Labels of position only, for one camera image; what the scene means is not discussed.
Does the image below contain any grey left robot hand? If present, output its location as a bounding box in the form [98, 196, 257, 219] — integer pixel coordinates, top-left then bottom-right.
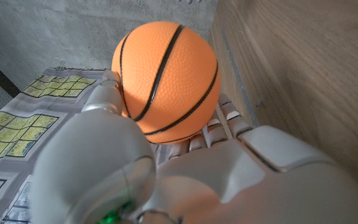
[29, 70, 358, 224]

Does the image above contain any orange toy basketball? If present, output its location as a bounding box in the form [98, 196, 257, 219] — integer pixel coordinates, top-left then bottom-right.
[111, 21, 221, 145]

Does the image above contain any printed window backdrop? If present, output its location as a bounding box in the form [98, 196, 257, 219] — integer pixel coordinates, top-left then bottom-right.
[0, 67, 111, 224]

